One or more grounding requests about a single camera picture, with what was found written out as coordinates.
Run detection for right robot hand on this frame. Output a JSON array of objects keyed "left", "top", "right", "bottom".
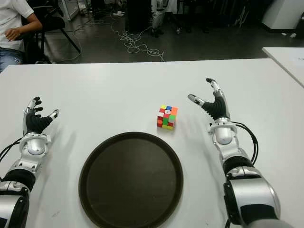
[{"left": 187, "top": 77, "right": 231, "bottom": 121}]

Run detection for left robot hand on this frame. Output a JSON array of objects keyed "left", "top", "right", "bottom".
[{"left": 22, "top": 96, "right": 60, "bottom": 137}]

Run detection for multicoloured Rubik's cube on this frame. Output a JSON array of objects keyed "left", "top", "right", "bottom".
[{"left": 156, "top": 104, "right": 179, "bottom": 131}]

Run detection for dark brown round plate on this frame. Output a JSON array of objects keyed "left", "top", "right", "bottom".
[{"left": 78, "top": 132, "right": 185, "bottom": 228}]

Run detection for white side table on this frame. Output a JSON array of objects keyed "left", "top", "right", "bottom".
[{"left": 262, "top": 47, "right": 304, "bottom": 87}]

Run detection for black office chair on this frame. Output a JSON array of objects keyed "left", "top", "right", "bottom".
[{"left": 21, "top": 4, "right": 81, "bottom": 65}]

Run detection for silver humanoid robot legs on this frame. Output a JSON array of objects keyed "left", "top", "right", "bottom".
[{"left": 151, "top": 0, "right": 166, "bottom": 38}]

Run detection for seated person white shirt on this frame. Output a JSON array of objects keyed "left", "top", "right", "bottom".
[{"left": 0, "top": 0, "right": 43, "bottom": 73}]

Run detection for white machine housing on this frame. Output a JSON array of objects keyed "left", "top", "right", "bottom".
[{"left": 261, "top": 0, "right": 304, "bottom": 30}]

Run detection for white cabinet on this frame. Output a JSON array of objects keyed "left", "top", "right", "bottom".
[{"left": 58, "top": 0, "right": 80, "bottom": 21}]

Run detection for black cabinet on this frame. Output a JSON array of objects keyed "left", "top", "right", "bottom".
[{"left": 124, "top": 0, "right": 152, "bottom": 33}]

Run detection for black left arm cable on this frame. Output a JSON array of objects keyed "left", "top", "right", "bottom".
[{"left": 0, "top": 137, "right": 24, "bottom": 162}]

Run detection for tangled white floor cable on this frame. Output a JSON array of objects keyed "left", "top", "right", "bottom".
[{"left": 110, "top": 21, "right": 166, "bottom": 62}]

